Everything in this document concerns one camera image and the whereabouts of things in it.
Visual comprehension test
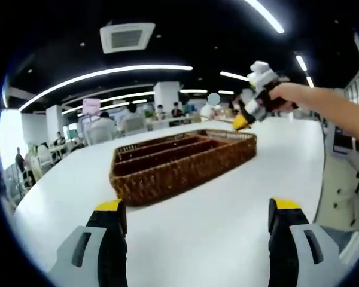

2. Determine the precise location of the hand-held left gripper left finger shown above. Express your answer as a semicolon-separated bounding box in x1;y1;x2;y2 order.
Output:
47;199;129;287

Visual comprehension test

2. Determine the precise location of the ceiling air conditioner unit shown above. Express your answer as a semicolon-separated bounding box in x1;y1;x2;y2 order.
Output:
99;22;156;54

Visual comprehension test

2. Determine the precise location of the dark blue monitor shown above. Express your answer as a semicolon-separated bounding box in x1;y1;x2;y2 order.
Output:
331;125;359;156

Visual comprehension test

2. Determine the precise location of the pink hanging sign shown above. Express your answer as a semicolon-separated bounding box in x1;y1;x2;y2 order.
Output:
82;97;102;117

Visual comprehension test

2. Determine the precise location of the long curved ceiling light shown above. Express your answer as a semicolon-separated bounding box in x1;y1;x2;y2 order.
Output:
19;65;194;112

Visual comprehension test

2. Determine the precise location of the straight ceiling light strip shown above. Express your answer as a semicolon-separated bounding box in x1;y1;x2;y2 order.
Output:
244;0;285;34

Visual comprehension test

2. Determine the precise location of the brown wicker storage tray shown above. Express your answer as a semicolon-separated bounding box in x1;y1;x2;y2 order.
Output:
109;128;257;207

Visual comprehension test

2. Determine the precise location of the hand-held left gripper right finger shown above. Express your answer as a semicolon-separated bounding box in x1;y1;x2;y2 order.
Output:
267;196;348;287

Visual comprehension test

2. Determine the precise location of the white office chair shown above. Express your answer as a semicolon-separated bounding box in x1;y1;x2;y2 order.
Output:
122;116;147;135

